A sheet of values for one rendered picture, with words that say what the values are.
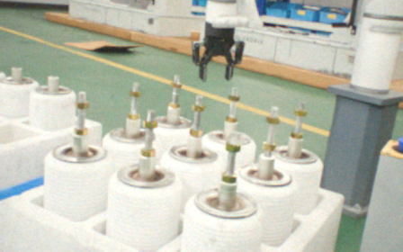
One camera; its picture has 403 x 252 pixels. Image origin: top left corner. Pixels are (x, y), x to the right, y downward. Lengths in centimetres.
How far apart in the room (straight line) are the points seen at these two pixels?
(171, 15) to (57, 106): 319
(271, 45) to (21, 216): 269
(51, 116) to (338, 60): 217
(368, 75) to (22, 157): 78
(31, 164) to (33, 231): 30
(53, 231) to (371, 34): 82
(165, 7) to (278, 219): 358
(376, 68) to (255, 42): 220
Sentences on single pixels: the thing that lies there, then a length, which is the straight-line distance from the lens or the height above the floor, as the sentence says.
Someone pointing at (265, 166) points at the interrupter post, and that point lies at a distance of 65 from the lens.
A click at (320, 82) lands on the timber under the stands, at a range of 291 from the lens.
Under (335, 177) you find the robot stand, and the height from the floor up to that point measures 8.
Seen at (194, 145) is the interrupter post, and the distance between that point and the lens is 69.
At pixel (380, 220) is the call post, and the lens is 68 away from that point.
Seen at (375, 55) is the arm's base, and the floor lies 39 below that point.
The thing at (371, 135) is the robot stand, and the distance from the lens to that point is 116.
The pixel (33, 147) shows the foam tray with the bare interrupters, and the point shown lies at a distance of 95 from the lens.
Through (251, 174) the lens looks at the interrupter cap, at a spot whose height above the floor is 25.
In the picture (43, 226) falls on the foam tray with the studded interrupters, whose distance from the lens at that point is 66.
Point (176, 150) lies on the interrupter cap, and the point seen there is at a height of 25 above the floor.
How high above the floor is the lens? 49
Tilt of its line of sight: 15 degrees down
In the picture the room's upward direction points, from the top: 6 degrees clockwise
